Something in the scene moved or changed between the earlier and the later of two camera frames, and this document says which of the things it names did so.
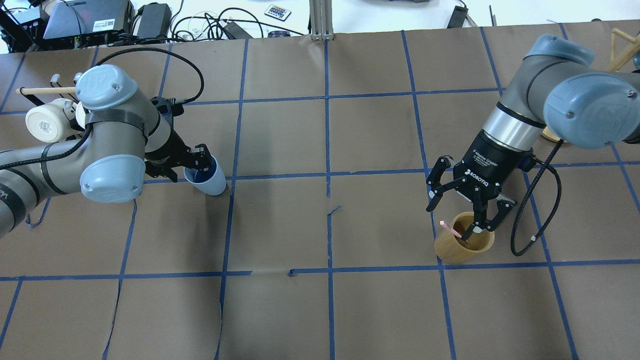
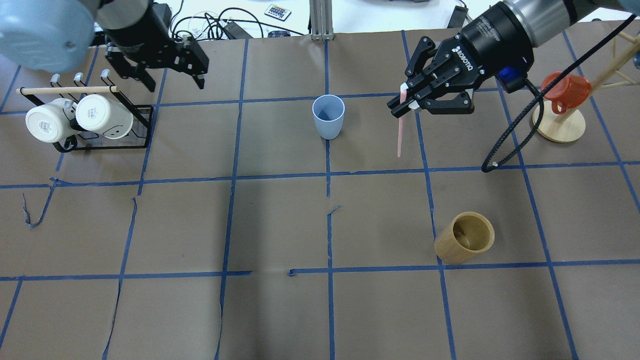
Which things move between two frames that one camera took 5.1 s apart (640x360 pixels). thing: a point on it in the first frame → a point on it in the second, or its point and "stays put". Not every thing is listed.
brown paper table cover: [322, 247] stays put
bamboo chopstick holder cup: [451, 249] stays put
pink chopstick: [443, 223] → [403, 97]
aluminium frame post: [321, 18] stays put
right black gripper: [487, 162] → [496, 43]
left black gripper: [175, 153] → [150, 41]
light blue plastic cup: [210, 181] → [329, 110]
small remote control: [277, 12] stays put
